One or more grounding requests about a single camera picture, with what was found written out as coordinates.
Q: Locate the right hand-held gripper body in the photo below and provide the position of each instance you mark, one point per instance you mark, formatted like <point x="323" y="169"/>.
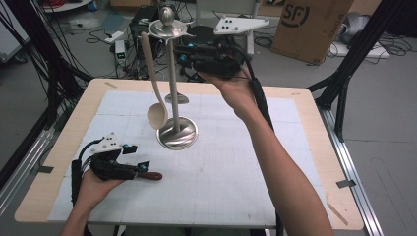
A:
<point x="219" y="59"/>

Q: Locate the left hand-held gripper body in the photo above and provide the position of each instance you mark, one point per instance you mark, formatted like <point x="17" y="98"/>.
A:
<point x="109" y="168"/>

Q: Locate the steel utensil stand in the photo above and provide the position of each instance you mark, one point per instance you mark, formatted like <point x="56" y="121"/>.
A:
<point x="173" y="82"/>

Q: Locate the beige ladle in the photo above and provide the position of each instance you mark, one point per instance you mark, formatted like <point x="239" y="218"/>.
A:
<point x="154" y="75"/>

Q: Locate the person's left hand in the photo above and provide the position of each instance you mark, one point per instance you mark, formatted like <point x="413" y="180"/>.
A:
<point x="90" y="191"/>

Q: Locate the person's right hand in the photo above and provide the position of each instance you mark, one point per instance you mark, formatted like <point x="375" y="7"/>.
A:
<point x="239" y="93"/>

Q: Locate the black computer tower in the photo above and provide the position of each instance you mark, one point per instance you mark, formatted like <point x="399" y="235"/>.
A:
<point x="134" y="29"/>

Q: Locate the grey tape piece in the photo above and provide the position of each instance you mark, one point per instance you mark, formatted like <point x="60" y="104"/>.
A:
<point x="345" y="183"/>
<point x="46" y="169"/>

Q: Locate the small device with green display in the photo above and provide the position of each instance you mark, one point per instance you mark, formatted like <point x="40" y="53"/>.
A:
<point x="120" y="49"/>

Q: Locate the white grid mat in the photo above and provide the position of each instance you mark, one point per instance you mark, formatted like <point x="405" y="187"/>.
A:
<point x="213" y="180"/>

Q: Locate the white power strip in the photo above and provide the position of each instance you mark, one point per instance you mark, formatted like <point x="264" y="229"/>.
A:
<point x="114" y="36"/>

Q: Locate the cardboard box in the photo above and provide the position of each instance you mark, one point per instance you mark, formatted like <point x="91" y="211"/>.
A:
<point x="311" y="36"/>

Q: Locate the grey rounded device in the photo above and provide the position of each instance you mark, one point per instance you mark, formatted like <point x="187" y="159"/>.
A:
<point x="355" y="26"/>

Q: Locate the white flat board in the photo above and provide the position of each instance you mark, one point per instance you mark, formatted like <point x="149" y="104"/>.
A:
<point x="377" y="53"/>

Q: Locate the white stand post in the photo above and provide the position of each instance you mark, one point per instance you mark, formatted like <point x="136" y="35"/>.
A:
<point x="250" y="49"/>

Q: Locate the aluminium rail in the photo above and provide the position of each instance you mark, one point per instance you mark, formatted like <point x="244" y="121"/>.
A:
<point x="347" y="164"/>
<point x="23" y="170"/>

